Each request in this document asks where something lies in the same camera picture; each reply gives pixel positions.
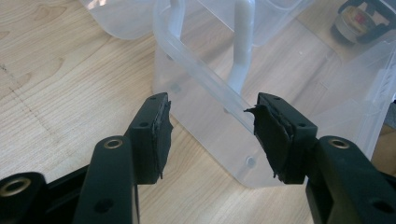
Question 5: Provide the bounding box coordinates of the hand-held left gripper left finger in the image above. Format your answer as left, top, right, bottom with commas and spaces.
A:
73, 91, 174, 224

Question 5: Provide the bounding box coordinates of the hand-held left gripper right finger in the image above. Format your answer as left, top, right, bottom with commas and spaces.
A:
244, 91, 396, 224

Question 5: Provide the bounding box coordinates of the clear plastic storage box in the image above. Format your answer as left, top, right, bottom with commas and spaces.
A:
78, 0, 316, 97
151, 0, 396, 189

